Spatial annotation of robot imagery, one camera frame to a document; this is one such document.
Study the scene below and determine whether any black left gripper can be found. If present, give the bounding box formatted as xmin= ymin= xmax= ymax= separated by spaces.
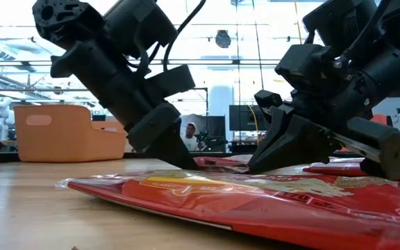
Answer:
xmin=32 ymin=0 xmax=199 ymax=170

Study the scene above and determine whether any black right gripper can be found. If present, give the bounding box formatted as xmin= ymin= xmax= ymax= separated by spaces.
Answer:
xmin=248 ymin=44 xmax=400 ymax=181

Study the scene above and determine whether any red Orville popcorn bag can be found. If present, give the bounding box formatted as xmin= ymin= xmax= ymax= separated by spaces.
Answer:
xmin=302 ymin=156 xmax=400 ymax=182
xmin=56 ymin=169 xmax=400 ymax=250
xmin=193 ymin=156 xmax=256 ymax=174

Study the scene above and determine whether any person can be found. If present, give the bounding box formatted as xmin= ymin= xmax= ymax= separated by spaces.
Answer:
xmin=181 ymin=121 xmax=203 ymax=153

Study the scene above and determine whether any black monitor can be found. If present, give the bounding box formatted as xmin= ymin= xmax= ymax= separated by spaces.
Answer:
xmin=228 ymin=105 xmax=267 ymax=132

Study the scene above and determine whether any dark screen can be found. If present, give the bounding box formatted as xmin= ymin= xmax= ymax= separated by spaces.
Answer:
xmin=205 ymin=115 xmax=227 ymax=140

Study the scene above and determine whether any white square pillar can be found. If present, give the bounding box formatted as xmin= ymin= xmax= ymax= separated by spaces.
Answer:
xmin=208 ymin=85 xmax=235 ymax=119

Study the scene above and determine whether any red panel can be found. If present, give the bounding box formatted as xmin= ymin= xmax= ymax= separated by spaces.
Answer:
xmin=369 ymin=113 xmax=389 ymax=126

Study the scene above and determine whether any orange plastic basket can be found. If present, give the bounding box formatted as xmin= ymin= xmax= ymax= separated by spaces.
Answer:
xmin=13 ymin=105 xmax=128 ymax=163

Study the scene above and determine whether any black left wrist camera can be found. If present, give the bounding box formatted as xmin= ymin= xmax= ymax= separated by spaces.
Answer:
xmin=146 ymin=64 xmax=197 ymax=99

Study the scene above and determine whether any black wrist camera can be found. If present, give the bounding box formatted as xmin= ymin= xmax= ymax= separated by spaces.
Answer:
xmin=274 ymin=44 xmax=329 ymax=93
xmin=146 ymin=64 xmax=197 ymax=99

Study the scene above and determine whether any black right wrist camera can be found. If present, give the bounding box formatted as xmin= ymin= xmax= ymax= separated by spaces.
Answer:
xmin=274 ymin=44 xmax=329 ymax=93

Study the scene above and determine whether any black ceiling cable reel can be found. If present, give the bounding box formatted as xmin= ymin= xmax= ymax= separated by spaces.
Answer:
xmin=215 ymin=30 xmax=233 ymax=49

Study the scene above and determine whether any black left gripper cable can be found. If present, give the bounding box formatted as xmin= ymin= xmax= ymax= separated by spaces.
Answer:
xmin=130 ymin=0 xmax=208 ymax=76

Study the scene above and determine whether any black aluminium table frame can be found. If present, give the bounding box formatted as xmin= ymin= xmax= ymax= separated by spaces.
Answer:
xmin=0 ymin=151 xmax=400 ymax=163

